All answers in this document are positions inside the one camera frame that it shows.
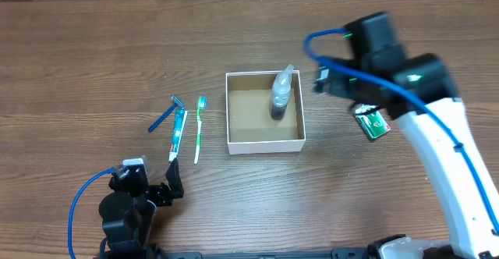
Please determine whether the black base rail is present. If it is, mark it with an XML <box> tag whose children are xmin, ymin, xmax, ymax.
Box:
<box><xmin>157</xmin><ymin>247</ymin><xmax>370</xmax><ymax>259</ymax></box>

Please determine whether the white cardboard box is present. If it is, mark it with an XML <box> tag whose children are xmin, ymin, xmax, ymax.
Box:
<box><xmin>225</xmin><ymin>70</ymin><xmax>306</xmax><ymax>154</ymax></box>

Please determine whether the blue disposable razor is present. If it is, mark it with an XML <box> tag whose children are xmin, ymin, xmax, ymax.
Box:
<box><xmin>147</xmin><ymin>95</ymin><xmax>185</xmax><ymax>133</ymax></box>

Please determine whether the right blue cable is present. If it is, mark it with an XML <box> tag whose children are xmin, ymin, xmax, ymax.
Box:
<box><xmin>303</xmin><ymin>27</ymin><xmax>499</xmax><ymax>235</ymax></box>

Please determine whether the green soap packet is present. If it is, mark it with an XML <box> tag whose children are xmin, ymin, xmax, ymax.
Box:
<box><xmin>353</xmin><ymin>105</ymin><xmax>391</xmax><ymax>141</ymax></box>

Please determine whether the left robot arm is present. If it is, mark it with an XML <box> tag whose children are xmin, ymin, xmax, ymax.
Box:
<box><xmin>98</xmin><ymin>156</ymin><xmax>184</xmax><ymax>259</ymax></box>

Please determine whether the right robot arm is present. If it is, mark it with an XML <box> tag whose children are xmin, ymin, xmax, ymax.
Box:
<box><xmin>320</xmin><ymin>12</ymin><xmax>498</xmax><ymax>258</ymax></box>

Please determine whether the left blue cable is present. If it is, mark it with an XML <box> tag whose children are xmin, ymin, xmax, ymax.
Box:
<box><xmin>67</xmin><ymin>166</ymin><xmax>118</xmax><ymax>259</ymax></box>

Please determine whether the green white toothbrush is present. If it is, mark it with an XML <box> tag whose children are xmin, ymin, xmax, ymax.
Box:
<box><xmin>194</xmin><ymin>96</ymin><xmax>207</xmax><ymax>165</ymax></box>

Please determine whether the teal toothpaste tube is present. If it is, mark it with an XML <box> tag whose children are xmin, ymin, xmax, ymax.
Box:
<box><xmin>168</xmin><ymin>109</ymin><xmax>188</xmax><ymax>162</ymax></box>

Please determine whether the clear bottle with dark liquid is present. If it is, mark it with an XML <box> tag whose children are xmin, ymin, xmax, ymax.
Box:
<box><xmin>270</xmin><ymin>64</ymin><xmax>294</xmax><ymax>120</ymax></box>

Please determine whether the blue cable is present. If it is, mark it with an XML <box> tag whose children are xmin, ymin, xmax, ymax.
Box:
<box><xmin>67</xmin><ymin>166</ymin><xmax>118</xmax><ymax>259</ymax></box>
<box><xmin>303</xmin><ymin>27</ymin><xmax>499</xmax><ymax>235</ymax></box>

